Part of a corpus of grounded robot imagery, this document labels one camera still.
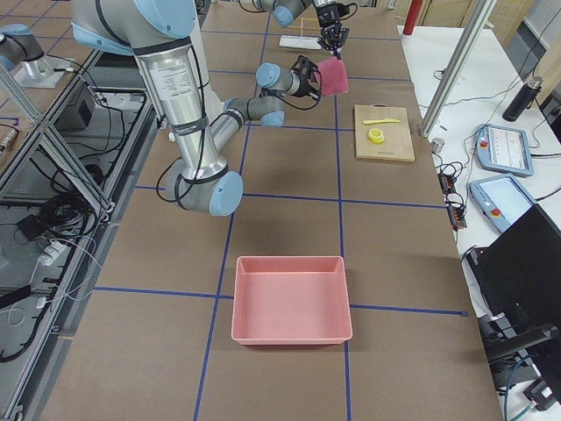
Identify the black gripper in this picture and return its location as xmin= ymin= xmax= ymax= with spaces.
xmin=313 ymin=0 xmax=349 ymax=60

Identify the pink cloth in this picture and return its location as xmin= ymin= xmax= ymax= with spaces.
xmin=317 ymin=57 xmax=349 ymax=96

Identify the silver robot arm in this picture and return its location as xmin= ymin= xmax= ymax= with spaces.
xmin=238 ymin=0 xmax=358 ymax=60
xmin=71 ymin=1 xmax=312 ymax=217

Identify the white rectangular tray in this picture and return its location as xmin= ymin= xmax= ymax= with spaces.
xmin=279 ymin=35 xmax=322 ymax=50

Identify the red cylinder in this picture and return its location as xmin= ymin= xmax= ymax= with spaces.
xmin=402 ymin=0 xmax=423 ymax=36

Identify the yellow plastic knife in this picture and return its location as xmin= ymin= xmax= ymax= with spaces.
xmin=362 ymin=118 xmax=401 ymax=125

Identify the bamboo cutting board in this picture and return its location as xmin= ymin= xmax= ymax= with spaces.
xmin=354 ymin=104 xmax=415 ymax=162

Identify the far teach pendant tablet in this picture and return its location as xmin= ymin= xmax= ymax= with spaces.
xmin=475 ymin=125 xmax=534 ymax=177

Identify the teach pendant tablet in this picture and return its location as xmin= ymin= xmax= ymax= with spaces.
xmin=475 ymin=125 xmax=534 ymax=177
xmin=468 ymin=174 xmax=536 ymax=233

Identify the black thermos bottle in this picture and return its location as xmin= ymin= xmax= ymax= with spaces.
xmin=502 ymin=75 xmax=543 ymax=122

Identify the black orange connector box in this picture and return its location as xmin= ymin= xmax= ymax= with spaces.
xmin=446 ymin=203 xmax=467 ymax=231

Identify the near teach pendant tablet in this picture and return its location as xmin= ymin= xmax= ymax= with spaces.
xmin=468 ymin=174 xmax=536 ymax=233

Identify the pink plastic bin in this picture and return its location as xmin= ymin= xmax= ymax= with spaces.
xmin=231 ymin=255 xmax=353 ymax=346

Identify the black laptop monitor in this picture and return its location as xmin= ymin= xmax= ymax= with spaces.
xmin=467 ymin=204 xmax=560 ymax=399

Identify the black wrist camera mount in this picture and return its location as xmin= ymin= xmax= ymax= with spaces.
xmin=288 ymin=55 xmax=322 ymax=102

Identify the aluminium frame post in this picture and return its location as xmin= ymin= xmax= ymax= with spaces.
xmin=419 ymin=0 xmax=497 ymax=138

